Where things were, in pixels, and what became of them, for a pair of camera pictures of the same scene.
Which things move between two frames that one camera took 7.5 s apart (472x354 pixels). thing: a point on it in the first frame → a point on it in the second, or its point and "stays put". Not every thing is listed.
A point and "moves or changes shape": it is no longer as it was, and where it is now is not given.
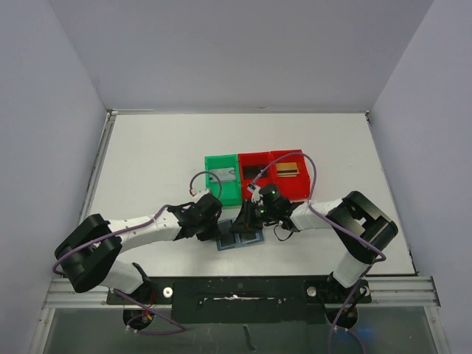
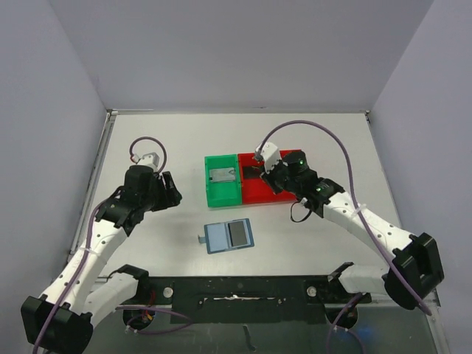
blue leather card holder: x=227 y=240 moves or changes shape
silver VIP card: x=223 y=174 stays put
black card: x=250 y=172 stays put
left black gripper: x=206 y=228 → x=162 y=190
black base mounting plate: x=245 y=299 stays put
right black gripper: x=247 y=217 → x=271 y=175
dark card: x=248 y=236 moves or changes shape
